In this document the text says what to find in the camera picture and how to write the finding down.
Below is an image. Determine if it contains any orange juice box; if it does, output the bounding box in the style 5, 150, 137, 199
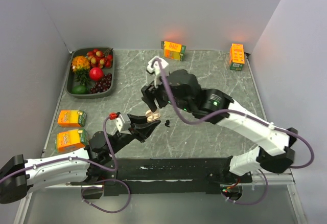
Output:
57, 110, 87, 127
55, 128, 89, 153
161, 41, 186, 61
228, 43, 245, 71

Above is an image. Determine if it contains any dark grey fruit tray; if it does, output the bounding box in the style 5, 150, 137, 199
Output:
66, 47, 115, 99

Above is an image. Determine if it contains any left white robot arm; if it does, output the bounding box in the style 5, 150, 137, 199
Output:
1, 113, 160, 204

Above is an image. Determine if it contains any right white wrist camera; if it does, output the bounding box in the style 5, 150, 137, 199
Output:
146, 56, 169, 88

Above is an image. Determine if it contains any beige earbud charging case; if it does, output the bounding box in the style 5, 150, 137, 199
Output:
145, 110, 161, 123

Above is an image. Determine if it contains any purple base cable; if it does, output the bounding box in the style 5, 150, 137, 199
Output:
221, 169, 270, 207
81, 178, 131, 214

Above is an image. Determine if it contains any green avocado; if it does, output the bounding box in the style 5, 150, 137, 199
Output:
71, 85, 88, 95

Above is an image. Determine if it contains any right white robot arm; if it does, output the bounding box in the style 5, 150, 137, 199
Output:
141, 68, 297, 182

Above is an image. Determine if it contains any orange yellow flower pineapple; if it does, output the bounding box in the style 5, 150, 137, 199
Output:
71, 56, 91, 86

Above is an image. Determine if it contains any orange juice box left upper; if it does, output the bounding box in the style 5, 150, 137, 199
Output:
57, 110, 87, 127

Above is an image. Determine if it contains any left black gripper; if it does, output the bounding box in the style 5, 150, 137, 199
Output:
108, 113, 161, 155

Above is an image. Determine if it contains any red cherry bunch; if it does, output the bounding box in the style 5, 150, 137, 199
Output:
86, 48, 113, 69

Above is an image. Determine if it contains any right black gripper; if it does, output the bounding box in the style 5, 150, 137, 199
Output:
141, 73, 193, 113

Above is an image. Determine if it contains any red apple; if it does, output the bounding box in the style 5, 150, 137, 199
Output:
89, 68, 104, 81

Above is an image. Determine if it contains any orange juice box back right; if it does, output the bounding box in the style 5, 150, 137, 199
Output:
228, 43, 245, 71

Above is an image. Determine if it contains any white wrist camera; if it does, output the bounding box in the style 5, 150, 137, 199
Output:
146, 56, 169, 88
109, 113, 131, 135

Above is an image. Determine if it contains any orange juice box left lower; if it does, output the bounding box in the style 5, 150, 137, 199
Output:
55, 128, 89, 153

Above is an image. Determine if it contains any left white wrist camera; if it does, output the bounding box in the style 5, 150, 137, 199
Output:
109, 113, 131, 135

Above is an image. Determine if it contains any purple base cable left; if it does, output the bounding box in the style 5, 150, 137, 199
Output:
81, 178, 131, 214

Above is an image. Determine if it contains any dark purple grape bunch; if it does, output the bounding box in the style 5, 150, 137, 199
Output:
90, 73, 112, 94

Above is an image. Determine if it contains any orange juice box back centre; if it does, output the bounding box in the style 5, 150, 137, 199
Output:
161, 41, 186, 61

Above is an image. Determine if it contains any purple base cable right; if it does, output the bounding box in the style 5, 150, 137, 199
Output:
221, 169, 270, 207

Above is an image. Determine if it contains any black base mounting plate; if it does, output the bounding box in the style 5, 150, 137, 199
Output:
80, 158, 252, 196

